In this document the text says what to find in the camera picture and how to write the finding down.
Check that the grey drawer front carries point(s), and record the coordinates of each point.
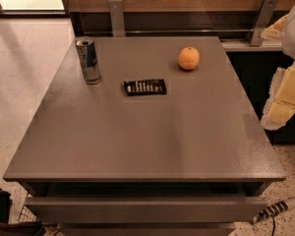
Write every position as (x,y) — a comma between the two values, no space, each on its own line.
(145,210)

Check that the wire mesh basket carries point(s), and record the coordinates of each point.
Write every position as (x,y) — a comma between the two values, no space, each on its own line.
(26,215)

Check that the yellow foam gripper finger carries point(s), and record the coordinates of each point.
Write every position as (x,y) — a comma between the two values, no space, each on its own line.
(280,106)
(275,31)

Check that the metal bracket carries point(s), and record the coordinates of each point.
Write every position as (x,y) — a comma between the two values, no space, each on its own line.
(262,20)
(117,18)

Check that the right metal bracket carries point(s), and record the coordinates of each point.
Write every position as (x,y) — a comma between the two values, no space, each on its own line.
(262,20)

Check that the left metal bracket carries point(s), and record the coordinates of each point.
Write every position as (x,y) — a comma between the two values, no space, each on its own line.
(117,18)

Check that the orange fruit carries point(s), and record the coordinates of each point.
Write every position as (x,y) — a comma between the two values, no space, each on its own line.
(188,58)

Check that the silver blue drink can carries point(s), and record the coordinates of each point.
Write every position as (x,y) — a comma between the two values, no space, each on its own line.
(88,60)

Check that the black object on floor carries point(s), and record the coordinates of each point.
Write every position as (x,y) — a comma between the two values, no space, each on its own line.
(15,229)

